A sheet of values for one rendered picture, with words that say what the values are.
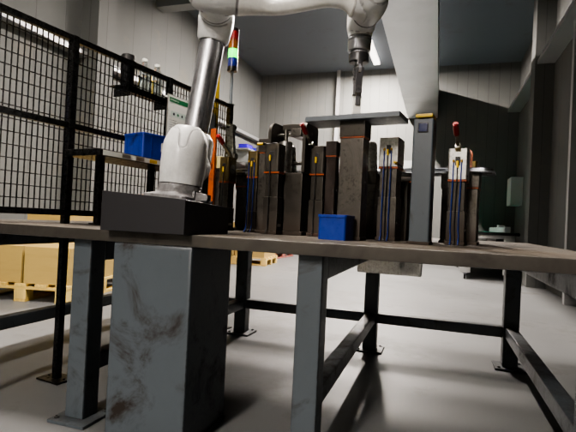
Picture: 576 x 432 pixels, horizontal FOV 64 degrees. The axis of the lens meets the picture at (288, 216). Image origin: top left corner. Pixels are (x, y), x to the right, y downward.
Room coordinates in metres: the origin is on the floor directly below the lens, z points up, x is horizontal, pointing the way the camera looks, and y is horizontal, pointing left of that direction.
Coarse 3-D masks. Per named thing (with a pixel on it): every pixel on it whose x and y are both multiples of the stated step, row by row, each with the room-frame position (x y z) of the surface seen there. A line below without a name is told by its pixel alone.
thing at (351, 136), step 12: (360, 120) 1.71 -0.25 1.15; (348, 132) 1.73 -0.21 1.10; (360, 132) 1.71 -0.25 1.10; (348, 144) 1.73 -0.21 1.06; (360, 144) 1.71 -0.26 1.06; (348, 156) 1.73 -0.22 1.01; (360, 156) 1.71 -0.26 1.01; (348, 168) 1.73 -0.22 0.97; (360, 168) 1.71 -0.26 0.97; (348, 180) 1.73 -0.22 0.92; (360, 180) 1.71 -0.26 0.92; (348, 192) 1.73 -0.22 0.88; (360, 192) 1.71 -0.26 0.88; (348, 204) 1.73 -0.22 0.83; (360, 204) 1.71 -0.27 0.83; (360, 216) 1.71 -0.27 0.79; (360, 228) 1.71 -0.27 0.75; (360, 240) 1.71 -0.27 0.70
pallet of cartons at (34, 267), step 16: (0, 256) 3.81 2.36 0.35; (16, 256) 3.79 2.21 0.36; (32, 256) 3.76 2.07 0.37; (48, 256) 3.76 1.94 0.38; (0, 272) 3.81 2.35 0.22; (16, 272) 3.79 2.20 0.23; (32, 272) 3.76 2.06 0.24; (48, 272) 3.76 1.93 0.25; (112, 272) 4.53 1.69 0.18; (16, 288) 3.76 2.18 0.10; (32, 288) 3.75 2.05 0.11; (48, 288) 3.73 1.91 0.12
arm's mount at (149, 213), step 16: (112, 192) 1.53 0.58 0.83; (112, 208) 1.52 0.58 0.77; (128, 208) 1.51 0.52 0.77; (144, 208) 1.49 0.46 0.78; (160, 208) 1.47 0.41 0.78; (176, 208) 1.45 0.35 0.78; (192, 208) 1.48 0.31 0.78; (208, 208) 1.59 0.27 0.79; (224, 208) 1.70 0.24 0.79; (112, 224) 1.52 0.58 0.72; (128, 224) 1.51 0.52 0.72; (144, 224) 1.49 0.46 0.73; (160, 224) 1.47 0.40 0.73; (176, 224) 1.45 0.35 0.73; (192, 224) 1.49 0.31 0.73; (208, 224) 1.59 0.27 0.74; (224, 224) 1.71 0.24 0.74
